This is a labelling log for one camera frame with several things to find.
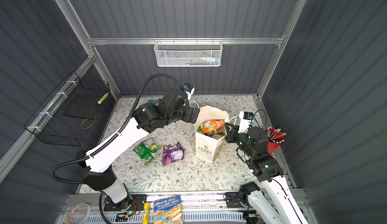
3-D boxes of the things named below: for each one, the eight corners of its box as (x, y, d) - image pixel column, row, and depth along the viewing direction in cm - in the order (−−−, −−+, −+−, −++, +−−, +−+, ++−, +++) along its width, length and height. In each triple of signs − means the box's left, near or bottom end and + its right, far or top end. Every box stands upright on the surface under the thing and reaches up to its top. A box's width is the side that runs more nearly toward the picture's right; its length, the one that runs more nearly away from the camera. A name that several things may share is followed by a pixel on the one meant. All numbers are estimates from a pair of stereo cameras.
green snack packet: (135, 153, 91) (132, 149, 87) (151, 140, 97) (149, 136, 93) (146, 166, 87) (143, 162, 82) (162, 151, 92) (161, 147, 88)
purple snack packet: (164, 165, 87) (162, 162, 83) (162, 149, 94) (160, 145, 89) (185, 160, 89) (185, 156, 85) (182, 145, 96) (182, 141, 91)
